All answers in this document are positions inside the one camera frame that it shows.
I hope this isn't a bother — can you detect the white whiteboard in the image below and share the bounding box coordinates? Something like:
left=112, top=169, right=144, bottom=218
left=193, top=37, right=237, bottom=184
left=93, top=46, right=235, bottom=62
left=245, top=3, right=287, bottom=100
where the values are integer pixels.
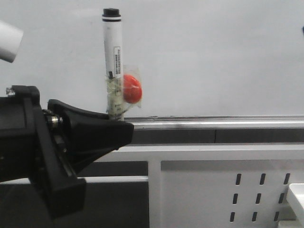
left=0, top=0, right=304, bottom=116

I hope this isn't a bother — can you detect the white plastic bin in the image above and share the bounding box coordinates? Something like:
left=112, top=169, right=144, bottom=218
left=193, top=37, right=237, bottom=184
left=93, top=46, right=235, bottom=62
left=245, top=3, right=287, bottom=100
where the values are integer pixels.
left=277, top=183, right=304, bottom=228

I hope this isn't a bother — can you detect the white perforated metal panel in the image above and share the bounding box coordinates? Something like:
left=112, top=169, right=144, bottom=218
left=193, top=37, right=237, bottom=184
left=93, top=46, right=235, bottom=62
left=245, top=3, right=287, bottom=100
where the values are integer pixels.
left=161, top=160, right=304, bottom=228

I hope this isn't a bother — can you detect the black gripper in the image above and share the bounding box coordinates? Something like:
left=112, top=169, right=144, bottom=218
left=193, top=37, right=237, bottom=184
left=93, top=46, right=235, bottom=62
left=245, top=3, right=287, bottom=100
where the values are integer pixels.
left=0, top=85, right=118, bottom=219

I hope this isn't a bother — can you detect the aluminium whiteboard tray rail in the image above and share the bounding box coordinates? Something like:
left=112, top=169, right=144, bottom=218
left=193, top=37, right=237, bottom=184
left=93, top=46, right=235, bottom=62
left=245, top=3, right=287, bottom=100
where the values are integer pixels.
left=124, top=115, right=304, bottom=131

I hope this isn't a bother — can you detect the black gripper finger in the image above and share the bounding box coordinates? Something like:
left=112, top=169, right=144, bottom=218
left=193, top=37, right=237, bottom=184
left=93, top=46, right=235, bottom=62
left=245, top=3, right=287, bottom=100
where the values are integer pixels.
left=47, top=99, right=134, bottom=152

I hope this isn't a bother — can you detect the red magnet taped to marker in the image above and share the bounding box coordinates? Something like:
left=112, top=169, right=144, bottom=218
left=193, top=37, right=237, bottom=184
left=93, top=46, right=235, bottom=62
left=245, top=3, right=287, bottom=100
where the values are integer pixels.
left=123, top=65, right=143, bottom=110

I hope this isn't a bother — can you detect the white whiteboard marker pen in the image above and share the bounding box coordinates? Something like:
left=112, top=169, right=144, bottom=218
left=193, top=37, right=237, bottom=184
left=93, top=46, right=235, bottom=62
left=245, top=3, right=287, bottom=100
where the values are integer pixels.
left=102, top=8, right=125, bottom=121

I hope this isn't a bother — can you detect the white metal frame rack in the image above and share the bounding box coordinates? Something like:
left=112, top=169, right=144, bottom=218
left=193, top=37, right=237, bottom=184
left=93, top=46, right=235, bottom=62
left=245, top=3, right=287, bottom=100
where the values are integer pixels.
left=0, top=144, right=304, bottom=228

